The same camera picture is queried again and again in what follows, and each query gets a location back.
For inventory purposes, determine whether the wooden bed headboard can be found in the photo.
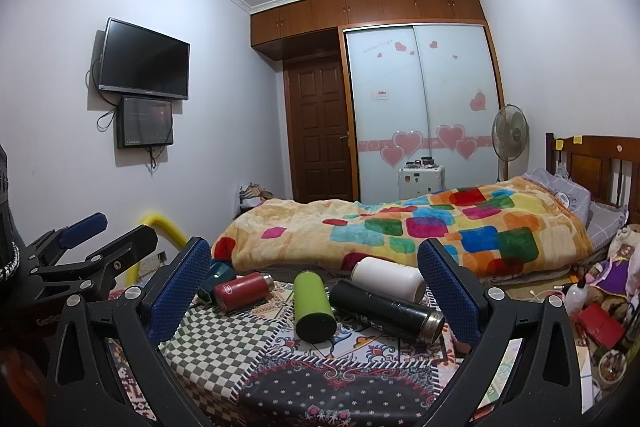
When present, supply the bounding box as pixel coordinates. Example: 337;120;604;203
546;132;639;223

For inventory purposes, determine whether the wardrobe with heart stickers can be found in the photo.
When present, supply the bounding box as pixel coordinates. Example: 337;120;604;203
250;0;504;202

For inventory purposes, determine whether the patterned tablecloth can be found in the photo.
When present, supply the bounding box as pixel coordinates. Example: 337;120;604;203
106;275;524;427

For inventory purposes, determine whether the yellow foam padded bar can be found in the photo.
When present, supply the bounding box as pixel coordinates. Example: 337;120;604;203
124;212;188;286

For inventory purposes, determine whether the purple plush toy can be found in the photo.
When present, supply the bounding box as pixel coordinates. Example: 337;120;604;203
587;225;639;310

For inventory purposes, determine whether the brown wooden door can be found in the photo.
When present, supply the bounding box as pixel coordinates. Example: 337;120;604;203
284;54;356;202

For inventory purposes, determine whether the white thermos bottle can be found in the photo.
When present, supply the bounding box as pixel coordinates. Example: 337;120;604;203
350;257;426;303

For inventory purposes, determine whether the standing electric fan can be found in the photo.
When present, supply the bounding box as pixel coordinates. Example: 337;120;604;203
491;104;529;178

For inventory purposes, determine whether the grey pillow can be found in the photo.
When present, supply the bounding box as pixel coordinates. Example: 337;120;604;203
523;168;591;225

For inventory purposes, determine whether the dark teal cup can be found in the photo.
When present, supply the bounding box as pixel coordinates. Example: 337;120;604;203
196;260;236;305

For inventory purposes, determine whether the green thermos bottle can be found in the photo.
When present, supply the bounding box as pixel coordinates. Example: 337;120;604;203
294;271;337;343

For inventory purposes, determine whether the black thermos bottle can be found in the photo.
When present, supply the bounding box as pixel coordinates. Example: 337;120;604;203
329;281;445;345

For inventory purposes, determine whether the red thermos bottle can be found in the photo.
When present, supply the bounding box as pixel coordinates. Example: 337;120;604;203
214;272;274;312

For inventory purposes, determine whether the wall mounted black television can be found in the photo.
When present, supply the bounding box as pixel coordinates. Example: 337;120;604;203
96;17;191;101

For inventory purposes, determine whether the red box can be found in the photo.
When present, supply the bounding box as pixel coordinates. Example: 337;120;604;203
577;303;625;349

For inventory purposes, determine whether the colourful patchwork blanket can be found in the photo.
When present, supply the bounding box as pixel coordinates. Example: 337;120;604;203
212;176;594;277

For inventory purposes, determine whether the small black wall monitor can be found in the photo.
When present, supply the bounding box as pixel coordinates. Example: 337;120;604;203
115;96;174;150

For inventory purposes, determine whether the grey bed sheet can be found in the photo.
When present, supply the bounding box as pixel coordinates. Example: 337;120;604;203
587;202;628;251

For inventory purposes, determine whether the white small appliance box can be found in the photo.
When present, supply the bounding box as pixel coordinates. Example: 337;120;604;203
398;156;445;199

